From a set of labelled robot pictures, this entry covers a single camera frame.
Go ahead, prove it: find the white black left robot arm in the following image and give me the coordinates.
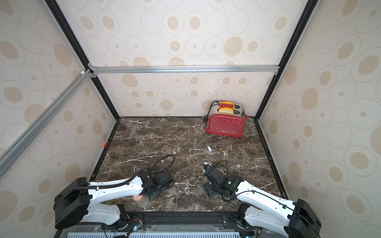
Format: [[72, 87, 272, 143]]
[[53, 170, 174, 230]]

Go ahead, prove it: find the horizontal aluminium frame bar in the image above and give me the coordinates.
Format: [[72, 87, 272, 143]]
[[91, 65, 279, 74]]

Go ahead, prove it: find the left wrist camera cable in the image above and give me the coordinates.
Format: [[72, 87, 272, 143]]
[[149, 154, 177, 175]]

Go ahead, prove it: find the cork stoppered glass jar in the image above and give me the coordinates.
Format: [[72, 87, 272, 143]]
[[133, 195, 150, 208]]

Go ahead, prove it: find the red polka dot toaster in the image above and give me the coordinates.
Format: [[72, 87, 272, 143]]
[[203, 100, 249, 137]]

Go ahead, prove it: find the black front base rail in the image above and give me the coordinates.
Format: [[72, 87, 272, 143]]
[[55, 210, 310, 238]]

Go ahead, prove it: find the diagonal aluminium frame bar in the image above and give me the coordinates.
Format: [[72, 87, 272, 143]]
[[1, 69, 91, 176]]

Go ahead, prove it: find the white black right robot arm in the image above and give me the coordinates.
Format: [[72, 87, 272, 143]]
[[203, 162, 321, 238]]

